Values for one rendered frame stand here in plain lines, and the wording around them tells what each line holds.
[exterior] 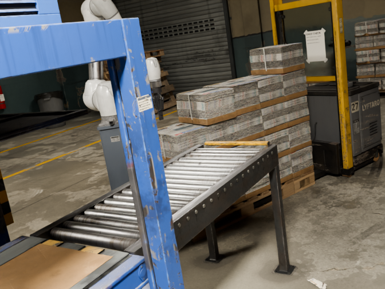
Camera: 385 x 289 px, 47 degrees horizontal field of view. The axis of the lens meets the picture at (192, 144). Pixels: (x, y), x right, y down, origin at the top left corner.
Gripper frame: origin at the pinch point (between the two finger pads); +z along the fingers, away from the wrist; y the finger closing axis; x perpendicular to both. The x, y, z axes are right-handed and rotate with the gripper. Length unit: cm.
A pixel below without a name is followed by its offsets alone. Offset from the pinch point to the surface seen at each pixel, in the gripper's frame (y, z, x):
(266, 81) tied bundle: -18, -7, -93
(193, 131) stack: -18.9, 13.9, -13.6
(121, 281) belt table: -153, 19, 121
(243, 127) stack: -18, 24, -63
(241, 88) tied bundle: -18, -7, -66
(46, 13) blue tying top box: -153, -63, 126
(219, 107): -20.1, 2.2, -39.5
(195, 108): -8.6, 0.1, -26.0
